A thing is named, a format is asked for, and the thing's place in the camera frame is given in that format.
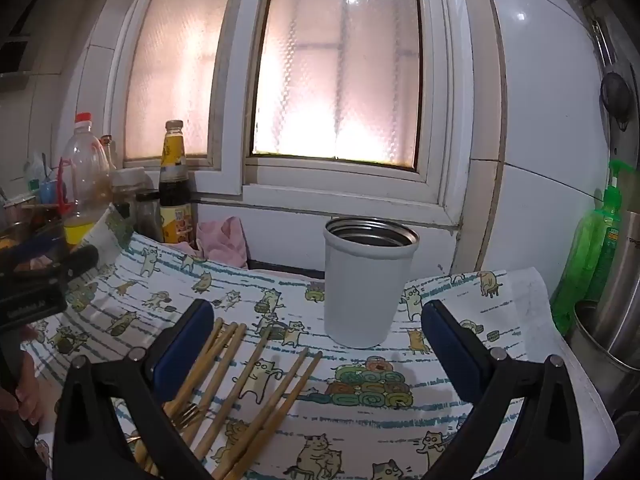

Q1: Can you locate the white utensil cup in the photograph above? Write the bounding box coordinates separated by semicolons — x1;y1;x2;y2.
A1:
323;216;420;350

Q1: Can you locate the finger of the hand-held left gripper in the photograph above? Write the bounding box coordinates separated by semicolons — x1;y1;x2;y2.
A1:
62;244;100;279

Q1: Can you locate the pile of bamboo chopsticks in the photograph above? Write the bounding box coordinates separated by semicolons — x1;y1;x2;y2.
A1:
132;317;325;480

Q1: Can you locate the cat print cloth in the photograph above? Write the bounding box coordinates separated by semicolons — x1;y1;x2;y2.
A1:
30;205;621;480

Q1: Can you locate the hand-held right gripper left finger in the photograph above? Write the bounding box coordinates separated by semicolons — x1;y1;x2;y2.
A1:
52;299;215;480

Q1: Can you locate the stainless steel pot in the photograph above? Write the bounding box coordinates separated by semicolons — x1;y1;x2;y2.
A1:
595;200;640;367

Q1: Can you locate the blue cup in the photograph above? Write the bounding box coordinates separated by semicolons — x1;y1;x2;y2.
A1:
39;180;62;207

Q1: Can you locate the white frame frosted window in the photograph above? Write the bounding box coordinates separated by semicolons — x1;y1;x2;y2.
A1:
107;0;501;226

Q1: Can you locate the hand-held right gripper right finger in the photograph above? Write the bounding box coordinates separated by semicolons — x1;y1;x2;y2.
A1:
421;300;584;480

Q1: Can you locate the pink cloth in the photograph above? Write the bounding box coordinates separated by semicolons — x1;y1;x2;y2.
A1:
196;216;249;270

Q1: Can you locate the yellow label soy sauce bottle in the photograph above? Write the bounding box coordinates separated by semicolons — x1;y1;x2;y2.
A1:
159;120;195;245

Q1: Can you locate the stainless steel bowl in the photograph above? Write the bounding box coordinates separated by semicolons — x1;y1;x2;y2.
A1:
570;300;640;398

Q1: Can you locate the red cap oil bottle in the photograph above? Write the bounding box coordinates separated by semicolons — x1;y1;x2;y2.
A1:
57;112;113;247

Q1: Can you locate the green dish soap bottle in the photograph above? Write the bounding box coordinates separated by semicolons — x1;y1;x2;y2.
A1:
550;160;636;337

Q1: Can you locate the dark seasoning bottle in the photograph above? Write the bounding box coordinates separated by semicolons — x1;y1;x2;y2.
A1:
135;190;164;243

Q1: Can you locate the metal wall rack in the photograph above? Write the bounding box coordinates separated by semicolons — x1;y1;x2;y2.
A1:
542;0;640;161

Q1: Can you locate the gold metal fork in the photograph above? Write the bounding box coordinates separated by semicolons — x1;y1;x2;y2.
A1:
167;400;201;431

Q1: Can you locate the person's left hand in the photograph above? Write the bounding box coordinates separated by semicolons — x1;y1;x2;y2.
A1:
15;355;47;427

